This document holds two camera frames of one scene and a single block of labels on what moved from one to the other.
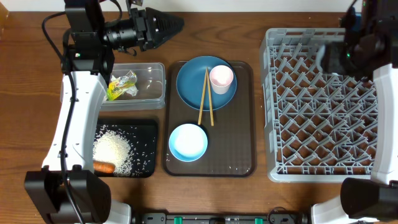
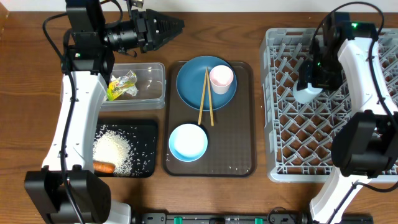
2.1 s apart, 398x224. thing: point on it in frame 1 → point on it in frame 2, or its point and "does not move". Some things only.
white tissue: [130, 78] → [119, 84]
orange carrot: [104, 167] does not move
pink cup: [221, 76] does not move
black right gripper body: [341, 60] → [326, 72]
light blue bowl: [188, 142] does not move
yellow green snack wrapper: [116, 88] does not move
